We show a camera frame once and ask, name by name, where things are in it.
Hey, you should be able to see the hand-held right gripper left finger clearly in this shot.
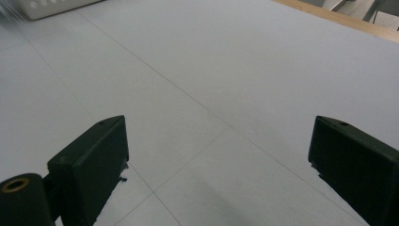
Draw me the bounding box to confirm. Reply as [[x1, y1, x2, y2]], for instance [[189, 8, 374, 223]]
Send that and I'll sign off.
[[47, 115, 130, 226]]

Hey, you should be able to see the grey metal stand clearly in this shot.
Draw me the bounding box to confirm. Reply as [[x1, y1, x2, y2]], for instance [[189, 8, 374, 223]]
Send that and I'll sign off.
[[328, 0, 399, 24]]

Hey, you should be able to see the white perforated plastic basket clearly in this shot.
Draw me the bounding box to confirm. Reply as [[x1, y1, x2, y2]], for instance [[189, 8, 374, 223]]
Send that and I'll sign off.
[[15, 0, 104, 22]]

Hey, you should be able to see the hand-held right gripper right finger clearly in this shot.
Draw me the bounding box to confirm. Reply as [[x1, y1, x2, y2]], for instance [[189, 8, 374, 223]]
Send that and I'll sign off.
[[308, 115, 399, 226]]

